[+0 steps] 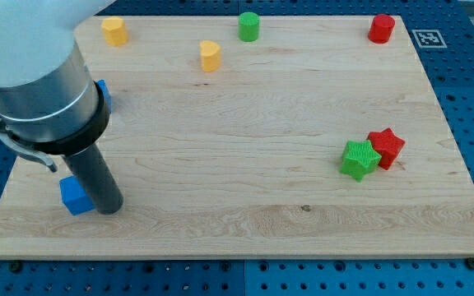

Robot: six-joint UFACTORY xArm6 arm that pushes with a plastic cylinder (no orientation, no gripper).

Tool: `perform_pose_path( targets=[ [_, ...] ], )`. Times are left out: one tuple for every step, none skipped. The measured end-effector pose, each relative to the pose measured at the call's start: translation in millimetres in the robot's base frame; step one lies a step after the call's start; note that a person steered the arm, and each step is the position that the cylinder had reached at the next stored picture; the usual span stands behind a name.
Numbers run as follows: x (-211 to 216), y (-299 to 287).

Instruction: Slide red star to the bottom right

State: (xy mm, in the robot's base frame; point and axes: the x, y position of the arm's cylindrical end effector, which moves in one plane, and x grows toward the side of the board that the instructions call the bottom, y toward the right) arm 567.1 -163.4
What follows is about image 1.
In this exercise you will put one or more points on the wooden board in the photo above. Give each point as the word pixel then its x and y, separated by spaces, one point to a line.
pixel 244 162

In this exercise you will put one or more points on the red cylinder block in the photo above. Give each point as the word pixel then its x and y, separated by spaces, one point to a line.
pixel 381 28

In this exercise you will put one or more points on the blue block behind arm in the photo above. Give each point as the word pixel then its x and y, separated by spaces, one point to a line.
pixel 103 87

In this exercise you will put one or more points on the blue cube block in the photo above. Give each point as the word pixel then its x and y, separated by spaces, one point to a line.
pixel 74 197

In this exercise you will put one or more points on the white fiducial marker tag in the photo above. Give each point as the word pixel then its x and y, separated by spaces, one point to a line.
pixel 429 39

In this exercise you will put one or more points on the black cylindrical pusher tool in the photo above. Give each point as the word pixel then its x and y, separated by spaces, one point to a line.
pixel 83 158

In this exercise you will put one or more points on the red star block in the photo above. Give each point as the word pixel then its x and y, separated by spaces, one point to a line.
pixel 388 145

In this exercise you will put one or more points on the green cylinder block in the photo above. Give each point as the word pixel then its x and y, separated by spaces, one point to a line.
pixel 248 26

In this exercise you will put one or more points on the green star block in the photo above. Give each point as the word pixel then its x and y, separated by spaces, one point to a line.
pixel 359 158

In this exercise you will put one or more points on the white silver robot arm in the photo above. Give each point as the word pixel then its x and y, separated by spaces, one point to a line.
pixel 49 104

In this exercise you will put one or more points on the yellow hexagon block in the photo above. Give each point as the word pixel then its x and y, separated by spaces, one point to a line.
pixel 114 30

